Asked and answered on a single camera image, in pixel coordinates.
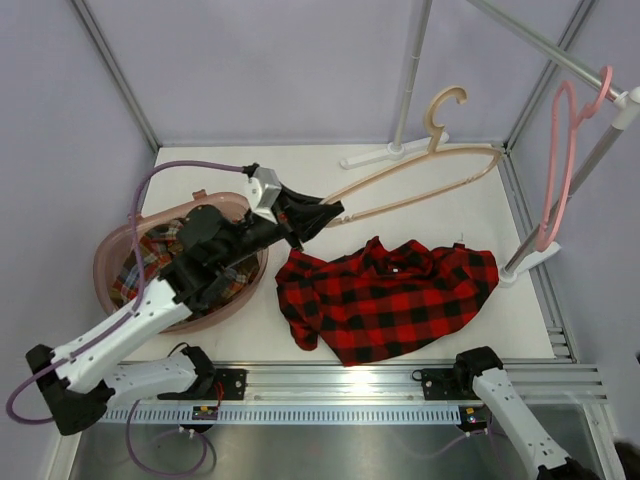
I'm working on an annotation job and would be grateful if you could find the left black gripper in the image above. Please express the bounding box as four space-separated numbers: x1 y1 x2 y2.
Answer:
216 182 344 269

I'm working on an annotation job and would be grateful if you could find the red black plaid shirt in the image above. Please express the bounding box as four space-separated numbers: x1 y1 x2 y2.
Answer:
275 237 499 367

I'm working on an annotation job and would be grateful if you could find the brown multicolour plaid shirt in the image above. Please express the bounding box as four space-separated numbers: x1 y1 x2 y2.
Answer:
109 218 260 322

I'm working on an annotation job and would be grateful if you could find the beige plastic hanger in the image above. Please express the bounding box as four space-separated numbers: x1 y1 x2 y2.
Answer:
323 85 503 228

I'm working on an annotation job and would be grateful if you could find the pink plastic hanger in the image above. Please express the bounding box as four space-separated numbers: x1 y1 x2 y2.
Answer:
536 65 614 254

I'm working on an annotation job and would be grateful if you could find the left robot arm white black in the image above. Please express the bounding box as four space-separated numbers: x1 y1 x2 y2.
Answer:
26 187 344 436

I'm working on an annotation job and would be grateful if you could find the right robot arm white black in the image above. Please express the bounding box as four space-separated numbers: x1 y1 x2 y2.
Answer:
452 346 598 479

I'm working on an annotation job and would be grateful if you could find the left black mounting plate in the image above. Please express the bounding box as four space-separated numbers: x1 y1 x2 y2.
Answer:
204 368 248 401

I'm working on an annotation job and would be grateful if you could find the black mounting plate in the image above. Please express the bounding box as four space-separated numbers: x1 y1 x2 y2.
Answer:
411 367 469 401
204 368 248 401

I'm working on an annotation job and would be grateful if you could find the pink translucent plastic basket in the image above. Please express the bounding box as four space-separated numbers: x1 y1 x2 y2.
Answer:
93 190 268 334

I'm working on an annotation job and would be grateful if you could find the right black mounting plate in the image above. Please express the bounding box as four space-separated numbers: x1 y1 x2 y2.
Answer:
411 367 469 401

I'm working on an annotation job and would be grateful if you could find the silver white clothes rack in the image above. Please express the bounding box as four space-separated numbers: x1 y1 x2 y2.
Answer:
340 1 639 285

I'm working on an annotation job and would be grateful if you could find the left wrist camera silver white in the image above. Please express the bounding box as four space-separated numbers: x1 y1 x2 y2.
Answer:
242 164 282 224

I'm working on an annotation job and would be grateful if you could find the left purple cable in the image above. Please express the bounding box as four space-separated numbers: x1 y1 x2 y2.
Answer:
5 159 251 426

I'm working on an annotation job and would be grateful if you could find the white slotted cable duct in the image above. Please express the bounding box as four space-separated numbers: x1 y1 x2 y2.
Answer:
101 403 462 425

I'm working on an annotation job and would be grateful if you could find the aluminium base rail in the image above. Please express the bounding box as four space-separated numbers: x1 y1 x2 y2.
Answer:
114 363 611 404

